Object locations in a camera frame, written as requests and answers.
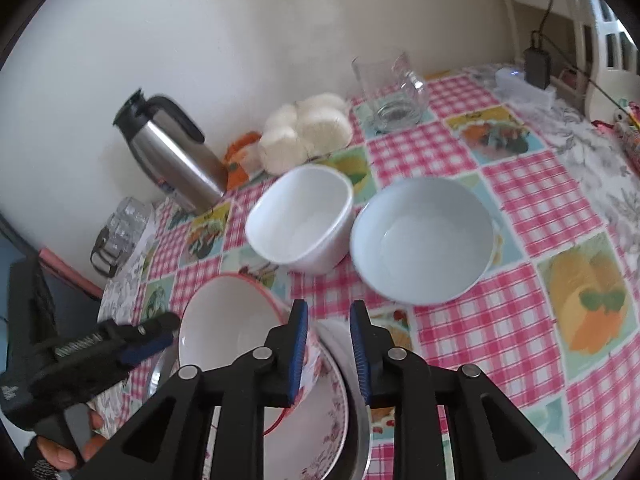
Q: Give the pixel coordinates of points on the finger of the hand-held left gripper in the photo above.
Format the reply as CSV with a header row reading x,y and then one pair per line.
x,y
150,335

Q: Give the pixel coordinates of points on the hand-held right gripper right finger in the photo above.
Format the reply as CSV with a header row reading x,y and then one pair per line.
x,y
359,355

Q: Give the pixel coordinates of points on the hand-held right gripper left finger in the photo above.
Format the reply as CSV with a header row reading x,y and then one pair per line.
x,y
297,345

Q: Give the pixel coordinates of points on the square white leaf-print plate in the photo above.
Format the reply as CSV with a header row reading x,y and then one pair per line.
x,y
335,350

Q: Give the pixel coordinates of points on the round steel plate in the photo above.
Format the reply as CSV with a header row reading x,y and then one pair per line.
x,y
160,375

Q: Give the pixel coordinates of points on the strawberry print bowl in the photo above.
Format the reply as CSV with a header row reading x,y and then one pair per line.
x,y
225,320

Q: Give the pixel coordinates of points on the round floral rimmed plate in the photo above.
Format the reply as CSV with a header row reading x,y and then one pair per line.
x,y
310,430

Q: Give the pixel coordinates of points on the white square bowl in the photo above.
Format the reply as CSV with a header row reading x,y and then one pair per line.
x,y
305,220

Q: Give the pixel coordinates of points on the pale blue round bowl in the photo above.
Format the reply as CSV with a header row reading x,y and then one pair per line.
x,y
425,245

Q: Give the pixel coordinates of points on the person's left hand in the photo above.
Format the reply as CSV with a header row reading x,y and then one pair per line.
x,y
95,435

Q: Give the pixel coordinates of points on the blue panel with pink edge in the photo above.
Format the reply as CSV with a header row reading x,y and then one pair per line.
x,y
70,285

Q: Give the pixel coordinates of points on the glass cups in black holder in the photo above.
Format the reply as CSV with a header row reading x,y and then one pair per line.
x,y
122,230

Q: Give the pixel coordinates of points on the steel thermos jug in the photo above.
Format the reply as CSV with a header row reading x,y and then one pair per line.
x,y
175,160

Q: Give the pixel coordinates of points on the orange snack packet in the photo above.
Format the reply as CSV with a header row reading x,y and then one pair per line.
x,y
240,160

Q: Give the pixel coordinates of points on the bag of white buns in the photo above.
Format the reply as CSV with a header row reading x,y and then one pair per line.
x,y
310,130

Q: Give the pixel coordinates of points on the clear glass mug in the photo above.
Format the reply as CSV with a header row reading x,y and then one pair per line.
x,y
390,105

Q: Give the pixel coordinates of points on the white power strip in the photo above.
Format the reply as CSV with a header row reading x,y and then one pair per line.
x,y
515,82

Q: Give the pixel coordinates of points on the black charger adapter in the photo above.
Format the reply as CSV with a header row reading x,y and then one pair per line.
x,y
537,65

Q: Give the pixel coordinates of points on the small patterned bottle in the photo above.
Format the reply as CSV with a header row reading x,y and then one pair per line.
x,y
631,135

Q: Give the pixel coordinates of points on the white plastic chair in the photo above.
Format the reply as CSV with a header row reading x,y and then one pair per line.
x,y
612,90

